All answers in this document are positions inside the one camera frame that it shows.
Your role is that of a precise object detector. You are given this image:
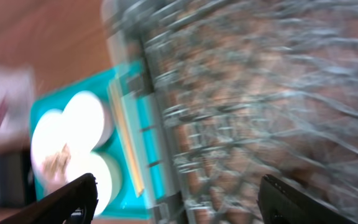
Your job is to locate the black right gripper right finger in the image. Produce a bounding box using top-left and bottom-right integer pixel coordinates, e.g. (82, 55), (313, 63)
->
(257, 174), (356, 224)

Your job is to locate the black plastic tray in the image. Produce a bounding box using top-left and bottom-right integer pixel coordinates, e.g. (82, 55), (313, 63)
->
(0, 151), (36, 208)

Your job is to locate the teal serving tray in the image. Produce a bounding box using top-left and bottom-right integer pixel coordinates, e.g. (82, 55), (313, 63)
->
(29, 60), (182, 223)

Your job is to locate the wooden chopstick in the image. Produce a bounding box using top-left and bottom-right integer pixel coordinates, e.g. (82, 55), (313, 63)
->
(108, 79), (145, 197)

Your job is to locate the grey dishwasher rack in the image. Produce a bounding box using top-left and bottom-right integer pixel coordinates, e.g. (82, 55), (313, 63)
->
(101, 0), (358, 223)

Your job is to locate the pink bowl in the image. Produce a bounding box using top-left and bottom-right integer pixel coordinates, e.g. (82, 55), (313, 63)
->
(63, 91), (114, 154)

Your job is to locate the clear plastic waste bin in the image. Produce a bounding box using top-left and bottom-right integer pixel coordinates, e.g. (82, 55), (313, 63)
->
(0, 65), (35, 145)

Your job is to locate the pale green bowl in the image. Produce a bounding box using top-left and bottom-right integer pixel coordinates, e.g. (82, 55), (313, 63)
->
(66, 152), (122, 217)

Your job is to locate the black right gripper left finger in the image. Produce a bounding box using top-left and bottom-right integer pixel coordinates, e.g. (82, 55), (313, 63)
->
(0, 173), (98, 224)

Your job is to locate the pile of peanut shells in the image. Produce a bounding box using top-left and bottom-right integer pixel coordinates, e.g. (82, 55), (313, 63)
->
(43, 144), (71, 182)

